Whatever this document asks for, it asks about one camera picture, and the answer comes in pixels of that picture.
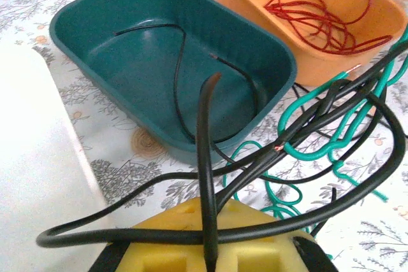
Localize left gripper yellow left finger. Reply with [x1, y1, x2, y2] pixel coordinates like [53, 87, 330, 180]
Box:
[87, 197, 208, 272]

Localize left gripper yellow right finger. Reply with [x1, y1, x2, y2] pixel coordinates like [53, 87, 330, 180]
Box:
[216, 198, 339, 272]

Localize thick black cable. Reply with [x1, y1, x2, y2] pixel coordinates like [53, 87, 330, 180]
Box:
[194, 73, 224, 272]
[36, 82, 407, 249]

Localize thin green cable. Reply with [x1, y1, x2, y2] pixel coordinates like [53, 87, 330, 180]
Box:
[221, 140, 334, 260]

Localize thin black cable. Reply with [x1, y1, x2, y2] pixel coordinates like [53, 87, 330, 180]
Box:
[113, 23, 265, 171]

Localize thick green cable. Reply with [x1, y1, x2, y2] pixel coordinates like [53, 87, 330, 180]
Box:
[276, 23, 408, 204]

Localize floral tablecloth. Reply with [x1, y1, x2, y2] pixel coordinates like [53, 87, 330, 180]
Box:
[0, 0, 408, 272]

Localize white plastic tray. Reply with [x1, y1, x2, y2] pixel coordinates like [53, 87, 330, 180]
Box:
[0, 45, 111, 272]

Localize teal plastic tray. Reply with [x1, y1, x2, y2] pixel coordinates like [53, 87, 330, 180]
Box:
[49, 0, 299, 165]

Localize orange plastic tray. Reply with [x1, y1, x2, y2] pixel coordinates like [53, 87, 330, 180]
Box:
[215, 0, 408, 87]

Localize green wire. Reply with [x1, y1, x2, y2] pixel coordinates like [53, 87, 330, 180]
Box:
[219, 52, 408, 203]

